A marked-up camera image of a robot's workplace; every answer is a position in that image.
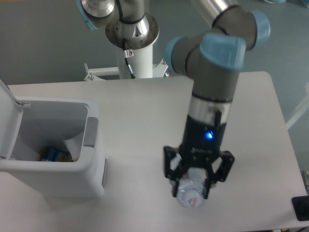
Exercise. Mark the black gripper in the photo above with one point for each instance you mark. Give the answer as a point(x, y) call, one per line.
point(200, 148)

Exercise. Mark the clear plastic water bottle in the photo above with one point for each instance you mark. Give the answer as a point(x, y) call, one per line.
point(192, 188)

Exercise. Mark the white tissue packet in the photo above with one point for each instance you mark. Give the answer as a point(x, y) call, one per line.
point(74, 145)

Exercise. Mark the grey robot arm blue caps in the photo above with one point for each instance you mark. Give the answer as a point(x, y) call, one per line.
point(212, 60)

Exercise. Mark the white trash can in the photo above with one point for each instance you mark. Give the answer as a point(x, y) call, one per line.
point(53, 145)

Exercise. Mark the white trash can lid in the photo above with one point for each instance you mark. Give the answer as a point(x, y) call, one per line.
point(11, 112)

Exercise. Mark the black device at table edge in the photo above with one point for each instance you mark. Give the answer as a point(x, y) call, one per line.
point(301, 207)

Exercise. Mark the blue snack wrapper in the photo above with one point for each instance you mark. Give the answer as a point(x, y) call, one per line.
point(52, 154)

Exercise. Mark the white frame at right edge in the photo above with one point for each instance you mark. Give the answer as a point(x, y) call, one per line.
point(299, 110)

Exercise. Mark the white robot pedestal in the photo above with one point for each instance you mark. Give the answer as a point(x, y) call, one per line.
point(134, 51)

